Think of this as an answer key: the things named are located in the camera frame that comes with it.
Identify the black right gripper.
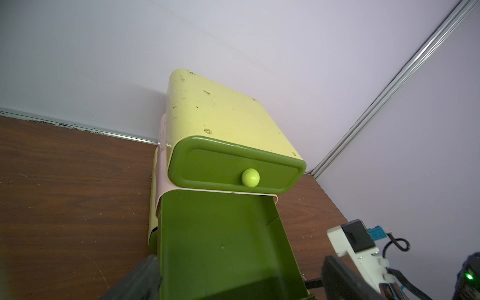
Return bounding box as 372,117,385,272
452,252,480,300

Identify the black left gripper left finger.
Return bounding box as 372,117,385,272
99,254,162,300

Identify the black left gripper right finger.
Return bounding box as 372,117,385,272
322,256,385,300

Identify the green drawer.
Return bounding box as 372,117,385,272
157,190,312,300
167,136,306,195

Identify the yellow-green drawer cabinet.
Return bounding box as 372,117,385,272
147,69,303,252

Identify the green top drawer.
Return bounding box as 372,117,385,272
167,136,306,195

